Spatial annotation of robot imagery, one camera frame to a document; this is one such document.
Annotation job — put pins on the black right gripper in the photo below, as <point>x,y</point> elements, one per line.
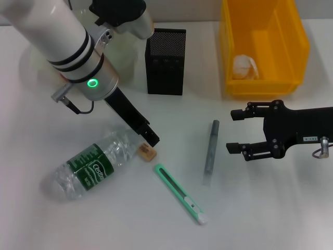
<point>291,127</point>

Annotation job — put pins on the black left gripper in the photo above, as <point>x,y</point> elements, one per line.
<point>125,109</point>

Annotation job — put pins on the mint green utility knife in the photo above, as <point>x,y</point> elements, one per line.
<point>179,191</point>

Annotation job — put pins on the white paper ball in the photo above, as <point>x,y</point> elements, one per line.
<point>244,67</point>

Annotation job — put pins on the clear green-label water bottle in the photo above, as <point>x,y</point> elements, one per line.
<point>86,169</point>

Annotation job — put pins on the tan eraser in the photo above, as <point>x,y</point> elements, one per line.
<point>150,156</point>

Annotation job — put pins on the grey marker pen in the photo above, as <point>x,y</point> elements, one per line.
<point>210,151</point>

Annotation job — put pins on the black mesh pen holder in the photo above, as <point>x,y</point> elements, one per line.
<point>165,75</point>

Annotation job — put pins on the pale green glass fruit plate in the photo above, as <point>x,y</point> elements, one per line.
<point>126,60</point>

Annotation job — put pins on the yellow plastic bin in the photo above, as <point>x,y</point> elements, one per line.
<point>273,34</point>

